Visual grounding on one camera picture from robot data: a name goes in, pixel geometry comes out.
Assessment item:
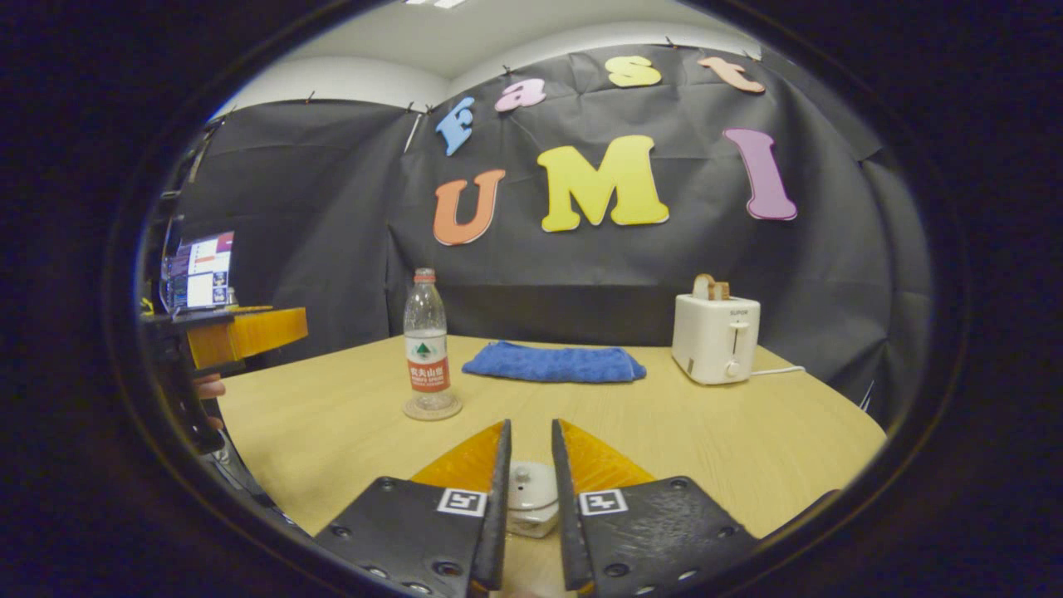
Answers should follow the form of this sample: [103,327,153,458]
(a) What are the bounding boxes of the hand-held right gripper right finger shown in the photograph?
[551,419,758,598]

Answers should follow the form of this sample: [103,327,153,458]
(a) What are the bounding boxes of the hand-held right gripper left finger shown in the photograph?
[314,419,512,598]

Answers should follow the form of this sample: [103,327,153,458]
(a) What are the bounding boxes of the round wooden coaster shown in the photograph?
[403,395,463,422]

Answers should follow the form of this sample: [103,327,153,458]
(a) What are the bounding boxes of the clear plastic water bottle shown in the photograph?
[404,267,453,414]

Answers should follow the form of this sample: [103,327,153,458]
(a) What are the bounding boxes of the computer monitor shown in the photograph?
[166,231,235,312]

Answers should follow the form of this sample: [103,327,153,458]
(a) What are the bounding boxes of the blue towel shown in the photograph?
[462,341,647,384]

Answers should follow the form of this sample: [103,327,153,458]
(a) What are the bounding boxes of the white toaster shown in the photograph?
[671,293,761,385]

